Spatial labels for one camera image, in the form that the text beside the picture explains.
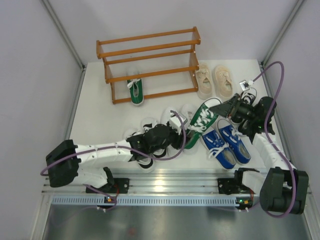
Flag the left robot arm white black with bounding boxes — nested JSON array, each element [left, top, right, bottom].
[[42, 123, 185, 193]]

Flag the aluminium mounting rail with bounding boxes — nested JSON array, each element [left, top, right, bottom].
[[41, 167, 313, 196]]

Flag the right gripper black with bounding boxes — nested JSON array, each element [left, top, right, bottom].
[[209, 93, 259, 122]]

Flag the slotted grey cable duct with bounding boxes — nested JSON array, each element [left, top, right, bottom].
[[51, 194, 252, 207]]

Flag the black canvas sneaker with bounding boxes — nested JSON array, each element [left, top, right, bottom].
[[241, 91, 257, 105], [230, 113, 246, 125]]

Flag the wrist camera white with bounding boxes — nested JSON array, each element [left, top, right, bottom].
[[168, 112, 188, 135], [239, 80, 251, 92]]

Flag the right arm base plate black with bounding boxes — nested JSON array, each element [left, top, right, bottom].
[[217, 178, 251, 195]]

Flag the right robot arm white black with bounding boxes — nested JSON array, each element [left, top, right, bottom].
[[209, 94, 309, 218]]

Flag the beige sneaker right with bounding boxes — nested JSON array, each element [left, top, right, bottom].
[[212, 65, 234, 101]]

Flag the blue sneaker left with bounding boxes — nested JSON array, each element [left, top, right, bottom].
[[201, 129, 236, 170]]

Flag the green sneaker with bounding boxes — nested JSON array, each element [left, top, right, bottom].
[[127, 78, 144, 106], [184, 97, 222, 150]]

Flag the black canvas sneaker lower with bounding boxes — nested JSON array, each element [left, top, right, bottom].
[[230, 113, 246, 125]]

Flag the beige sneaker left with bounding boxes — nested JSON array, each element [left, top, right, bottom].
[[195, 63, 213, 100]]

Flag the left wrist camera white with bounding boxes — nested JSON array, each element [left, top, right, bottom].
[[168, 112, 188, 135]]

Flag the blue sneaker right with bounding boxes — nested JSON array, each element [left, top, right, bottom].
[[217, 118, 251, 165]]

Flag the wooden two-tier shoe rack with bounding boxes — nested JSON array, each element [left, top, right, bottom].
[[96, 26, 201, 104]]

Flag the beige sneaker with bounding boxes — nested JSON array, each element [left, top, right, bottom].
[[195, 63, 213, 100], [212, 65, 234, 101]]

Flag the blue sneaker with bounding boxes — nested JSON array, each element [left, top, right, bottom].
[[201, 129, 236, 170], [217, 118, 251, 165]]

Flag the black canvas sneaker upper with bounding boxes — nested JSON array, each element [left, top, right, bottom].
[[241, 91, 257, 105]]

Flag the black white sneaker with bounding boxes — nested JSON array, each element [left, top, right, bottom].
[[123, 128, 155, 173], [141, 117, 167, 158]]

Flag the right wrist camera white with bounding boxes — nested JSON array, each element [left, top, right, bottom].
[[239, 80, 251, 92]]

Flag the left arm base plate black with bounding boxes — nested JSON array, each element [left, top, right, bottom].
[[84, 178, 130, 194]]

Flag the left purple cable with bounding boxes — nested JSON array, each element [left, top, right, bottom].
[[39, 109, 188, 213]]

